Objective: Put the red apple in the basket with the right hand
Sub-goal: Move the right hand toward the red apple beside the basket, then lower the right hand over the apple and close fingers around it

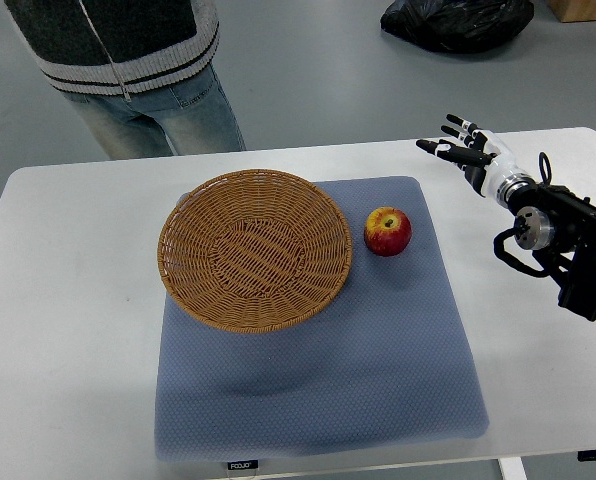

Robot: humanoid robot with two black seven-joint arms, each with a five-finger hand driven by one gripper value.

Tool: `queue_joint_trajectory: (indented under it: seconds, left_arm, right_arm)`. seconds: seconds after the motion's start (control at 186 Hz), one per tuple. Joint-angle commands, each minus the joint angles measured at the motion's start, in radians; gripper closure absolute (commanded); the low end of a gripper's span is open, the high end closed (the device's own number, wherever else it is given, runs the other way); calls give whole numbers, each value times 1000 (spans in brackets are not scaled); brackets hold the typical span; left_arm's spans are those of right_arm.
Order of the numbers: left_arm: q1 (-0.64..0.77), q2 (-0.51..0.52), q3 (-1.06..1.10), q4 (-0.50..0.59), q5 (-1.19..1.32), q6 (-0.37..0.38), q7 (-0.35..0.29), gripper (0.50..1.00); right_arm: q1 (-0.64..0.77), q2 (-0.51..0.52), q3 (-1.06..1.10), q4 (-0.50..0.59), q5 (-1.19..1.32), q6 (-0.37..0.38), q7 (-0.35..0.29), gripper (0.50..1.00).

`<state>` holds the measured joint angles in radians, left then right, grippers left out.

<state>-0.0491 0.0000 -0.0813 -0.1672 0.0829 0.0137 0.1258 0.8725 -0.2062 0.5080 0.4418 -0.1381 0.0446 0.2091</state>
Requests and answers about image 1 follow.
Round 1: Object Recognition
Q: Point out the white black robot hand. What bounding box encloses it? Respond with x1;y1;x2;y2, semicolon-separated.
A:
416;114;533;208

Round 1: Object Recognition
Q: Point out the red yellow apple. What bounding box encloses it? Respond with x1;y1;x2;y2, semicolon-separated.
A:
363;206;413;257

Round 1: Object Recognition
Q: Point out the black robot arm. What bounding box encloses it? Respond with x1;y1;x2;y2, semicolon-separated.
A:
493;181;596;322

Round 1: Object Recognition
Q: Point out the brown wicker basket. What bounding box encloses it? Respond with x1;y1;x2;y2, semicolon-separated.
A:
157;169;353;334

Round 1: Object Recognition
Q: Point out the black plastic garbage bag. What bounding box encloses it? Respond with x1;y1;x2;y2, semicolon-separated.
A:
380;0;534;54

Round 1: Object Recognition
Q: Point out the brown cardboard box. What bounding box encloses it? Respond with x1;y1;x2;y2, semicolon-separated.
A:
547;0;596;23

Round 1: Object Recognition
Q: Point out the blue grey foam mat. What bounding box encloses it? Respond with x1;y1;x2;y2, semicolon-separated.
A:
155;176;489;462

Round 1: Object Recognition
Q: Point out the white table leg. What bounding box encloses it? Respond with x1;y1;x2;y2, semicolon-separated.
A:
498;457;527;480

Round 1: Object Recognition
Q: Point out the person in grey sweater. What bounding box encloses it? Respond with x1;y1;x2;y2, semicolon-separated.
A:
5;0;245;160

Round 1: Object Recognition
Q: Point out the black table control panel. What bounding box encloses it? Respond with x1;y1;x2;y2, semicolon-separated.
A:
226;459;259;472

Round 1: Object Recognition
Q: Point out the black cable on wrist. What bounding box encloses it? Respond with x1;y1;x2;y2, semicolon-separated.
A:
536;151;554;187

